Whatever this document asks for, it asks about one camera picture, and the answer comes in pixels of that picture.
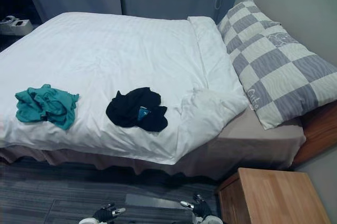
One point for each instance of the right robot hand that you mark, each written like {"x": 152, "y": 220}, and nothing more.
{"x": 200, "y": 207}

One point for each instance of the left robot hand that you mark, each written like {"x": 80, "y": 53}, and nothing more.
{"x": 105, "y": 213}

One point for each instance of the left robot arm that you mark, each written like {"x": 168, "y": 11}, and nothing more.
{"x": 88, "y": 221}

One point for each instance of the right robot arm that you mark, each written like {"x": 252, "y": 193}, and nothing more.
{"x": 210, "y": 220}

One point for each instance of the beige fitted bed sheet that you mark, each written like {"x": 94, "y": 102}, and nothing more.
{"x": 237, "y": 142}

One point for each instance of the wooden bedside table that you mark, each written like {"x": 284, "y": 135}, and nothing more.
{"x": 273, "y": 197}

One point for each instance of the black crumpled garment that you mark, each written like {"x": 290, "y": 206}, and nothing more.
{"x": 137, "y": 111}

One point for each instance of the teal crumpled garment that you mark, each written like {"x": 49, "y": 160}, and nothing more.
{"x": 46, "y": 105}

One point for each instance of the white duvet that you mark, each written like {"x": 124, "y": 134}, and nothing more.
{"x": 105, "y": 71}

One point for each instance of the grey white checkered pillow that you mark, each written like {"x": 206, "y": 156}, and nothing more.
{"x": 276, "y": 63}

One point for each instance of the white device on side table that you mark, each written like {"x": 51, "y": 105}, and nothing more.
{"x": 14, "y": 24}

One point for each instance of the wooden bed frame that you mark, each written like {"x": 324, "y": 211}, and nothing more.
{"x": 316, "y": 134}

